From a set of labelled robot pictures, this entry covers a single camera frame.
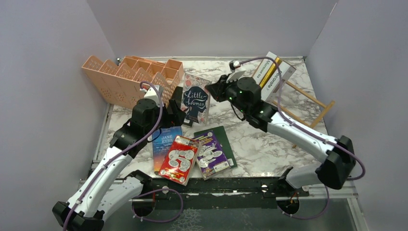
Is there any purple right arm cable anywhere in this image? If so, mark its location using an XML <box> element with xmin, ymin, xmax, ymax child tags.
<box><xmin>236</xmin><ymin>56</ymin><xmax>367</xmax><ymax>221</ymax></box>

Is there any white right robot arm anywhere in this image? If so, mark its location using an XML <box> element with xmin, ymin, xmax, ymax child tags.
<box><xmin>205</xmin><ymin>75</ymin><xmax>356</xmax><ymax>196</ymax></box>

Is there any dark green thin book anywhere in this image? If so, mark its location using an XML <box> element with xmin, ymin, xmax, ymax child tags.
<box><xmin>193</xmin><ymin>126</ymin><xmax>238</xmax><ymax>168</ymax></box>

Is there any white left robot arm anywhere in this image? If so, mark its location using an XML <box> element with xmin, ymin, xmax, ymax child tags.
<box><xmin>52</xmin><ymin>99</ymin><xmax>186</xmax><ymax>231</ymax></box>

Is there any purple comic paperback book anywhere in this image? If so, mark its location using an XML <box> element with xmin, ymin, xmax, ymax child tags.
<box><xmin>193</xmin><ymin>130</ymin><xmax>231</xmax><ymax>180</ymax></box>

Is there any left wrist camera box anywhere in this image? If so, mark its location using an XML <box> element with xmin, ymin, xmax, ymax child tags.
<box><xmin>143</xmin><ymin>85</ymin><xmax>164</xmax><ymax>106</ymax></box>

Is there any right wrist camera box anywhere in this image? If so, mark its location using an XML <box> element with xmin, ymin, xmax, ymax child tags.
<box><xmin>227</xmin><ymin>60</ymin><xmax>246</xmax><ymax>83</ymax></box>

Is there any brown Decorate Furniture book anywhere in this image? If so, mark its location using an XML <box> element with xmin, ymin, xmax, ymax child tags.
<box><xmin>261</xmin><ymin>61</ymin><xmax>296</xmax><ymax>102</ymax></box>

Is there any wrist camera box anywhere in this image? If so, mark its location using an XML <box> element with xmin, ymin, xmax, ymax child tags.
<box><xmin>227</xmin><ymin>60</ymin><xmax>246</xmax><ymax>83</ymax></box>
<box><xmin>143</xmin><ymin>85</ymin><xmax>164</xmax><ymax>106</ymax></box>

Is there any white Afternoon Tea book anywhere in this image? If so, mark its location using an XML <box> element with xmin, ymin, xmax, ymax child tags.
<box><xmin>252</xmin><ymin>51</ymin><xmax>277</xmax><ymax>84</ymax></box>

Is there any red comic paperback book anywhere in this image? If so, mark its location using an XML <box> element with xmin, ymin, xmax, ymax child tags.
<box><xmin>158</xmin><ymin>135</ymin><xmax>202</xmax><ymax>186</ymax></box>

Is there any black hardcover book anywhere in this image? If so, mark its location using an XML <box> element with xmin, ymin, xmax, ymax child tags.
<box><xmin>171</xmin><ymin>86</ymin><xmax>193</xmax><ymax>127</ymax></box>

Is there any peach plastic file organizer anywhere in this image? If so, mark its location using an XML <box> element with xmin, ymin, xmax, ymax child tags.
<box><xmin>82</xmin><ymin>55</ymin><xmax>184</xmax><ymax>109</ymax></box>

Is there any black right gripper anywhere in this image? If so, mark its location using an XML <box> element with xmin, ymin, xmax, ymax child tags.
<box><xmin>206</xmin><ymin>74</ymin><xmax>249</xmax><ymax>116</ymax></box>

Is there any wooden book rack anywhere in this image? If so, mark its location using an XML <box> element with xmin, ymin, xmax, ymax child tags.
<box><xmin>252</xmin><ymin>58</ymin><xmax>336</xmax><ymax>149</ymax></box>

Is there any blue Jane Eyre book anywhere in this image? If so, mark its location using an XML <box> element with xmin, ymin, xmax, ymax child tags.
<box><xmin>152</xmin><ymin>126</ymin><xmax>183</xmax><ymax>175</ymax></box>

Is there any Little Women book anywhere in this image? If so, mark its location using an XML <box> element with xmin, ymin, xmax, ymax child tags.
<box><xmin>181</xmin><ymin>74</ymin><xmax>212</xmax><ymax>125</ymax></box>

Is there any yellow Little Prince book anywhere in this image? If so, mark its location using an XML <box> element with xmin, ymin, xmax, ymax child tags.
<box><xmin>259</xmin><ymin>57</ymin><xmax>282</xmax><ymax>88</ymax></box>

